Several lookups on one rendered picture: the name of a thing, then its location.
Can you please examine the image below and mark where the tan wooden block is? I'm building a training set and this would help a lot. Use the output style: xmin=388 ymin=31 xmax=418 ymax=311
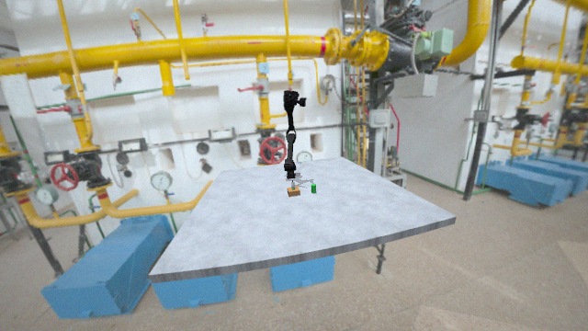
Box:
xmin=287 ymin=187 xmax=300 ymax=197

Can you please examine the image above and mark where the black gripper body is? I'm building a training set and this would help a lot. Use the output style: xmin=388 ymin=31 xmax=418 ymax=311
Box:
xmin=283 ymin=94 xmax=306 ymax=107

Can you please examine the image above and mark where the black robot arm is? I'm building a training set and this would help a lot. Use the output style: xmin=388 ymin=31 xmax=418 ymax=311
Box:
xmin=283 ymin=90 xmax=300 ymax=179

